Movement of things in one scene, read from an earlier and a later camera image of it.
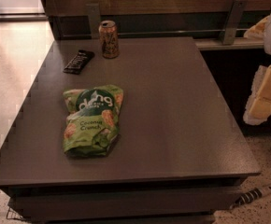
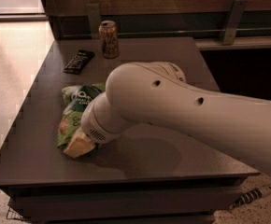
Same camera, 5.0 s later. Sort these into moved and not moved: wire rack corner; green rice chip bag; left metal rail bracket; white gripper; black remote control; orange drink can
Moved: green rice chip bag; white gripper
Not moved: left metal rail bracket; orange drink can; black remote control; wire rack corner
